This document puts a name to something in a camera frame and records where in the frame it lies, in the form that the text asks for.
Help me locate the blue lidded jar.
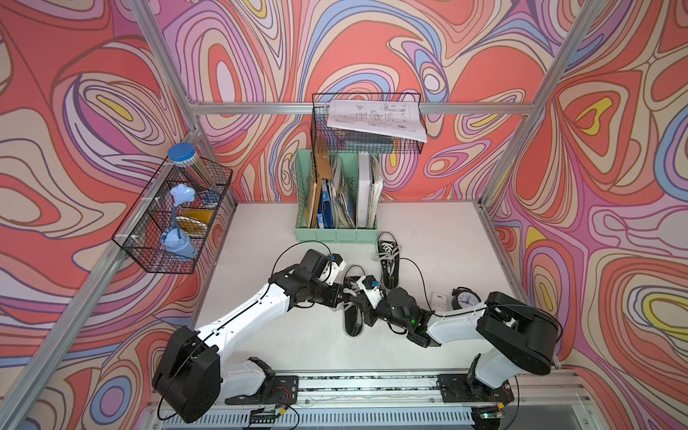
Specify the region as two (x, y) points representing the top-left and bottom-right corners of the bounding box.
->
(168, 143), (216, 192)

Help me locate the white printed paper sheet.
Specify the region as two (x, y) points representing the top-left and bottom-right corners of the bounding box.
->
(327, 100), (427, 143)

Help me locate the black tape roll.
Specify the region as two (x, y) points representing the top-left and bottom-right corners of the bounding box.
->
(451, 287), (482, 310)

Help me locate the green perforated file organizer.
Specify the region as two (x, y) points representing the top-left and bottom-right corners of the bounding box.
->
(293, 150), (379, 244)

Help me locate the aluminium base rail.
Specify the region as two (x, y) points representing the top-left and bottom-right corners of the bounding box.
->
(142, 369), (605, 429)

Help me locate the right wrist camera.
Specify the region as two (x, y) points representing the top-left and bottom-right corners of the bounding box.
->
(358, 275), (384, 309)

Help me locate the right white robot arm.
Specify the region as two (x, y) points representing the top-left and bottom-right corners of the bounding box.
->
(349, 288), (562, 389)

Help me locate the black sneaker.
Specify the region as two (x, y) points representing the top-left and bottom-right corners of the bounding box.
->
(376, 231), (401, 290)
(343, 264), (369, 338)

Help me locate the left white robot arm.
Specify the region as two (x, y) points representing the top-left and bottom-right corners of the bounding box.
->
(152, 249), (346, 424)

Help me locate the black wire basket left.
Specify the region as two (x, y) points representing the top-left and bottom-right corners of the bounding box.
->
(112, 159), (233, 274)

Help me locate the white remote control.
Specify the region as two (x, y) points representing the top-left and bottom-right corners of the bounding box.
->
(430, 292), (451, 312)

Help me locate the black wire basket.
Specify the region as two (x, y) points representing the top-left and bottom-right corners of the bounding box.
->
(112, 159), (233, 274)
(311, 91), (427, 155)

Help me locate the white book in organizer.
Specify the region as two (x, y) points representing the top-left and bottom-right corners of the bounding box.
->
(357, 152), (373, 229)

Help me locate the black wire basket back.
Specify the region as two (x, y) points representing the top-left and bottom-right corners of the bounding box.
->
(311, 91), (427, 155)

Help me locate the yellow tin in basket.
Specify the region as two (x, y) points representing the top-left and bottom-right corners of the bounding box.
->
(175, 209), (213, 238)

